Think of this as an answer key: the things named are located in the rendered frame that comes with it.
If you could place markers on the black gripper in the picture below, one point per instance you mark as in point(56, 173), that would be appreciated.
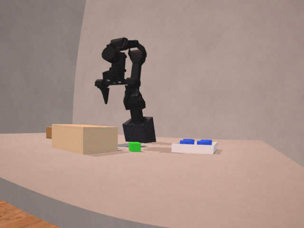
point(130, 83)

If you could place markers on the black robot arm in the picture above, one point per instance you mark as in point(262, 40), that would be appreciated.
point(113, 55)

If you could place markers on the brown cardboard box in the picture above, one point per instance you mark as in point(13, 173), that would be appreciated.
point(49, 132)

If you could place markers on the green block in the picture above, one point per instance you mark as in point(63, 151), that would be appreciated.
point(134, 146)

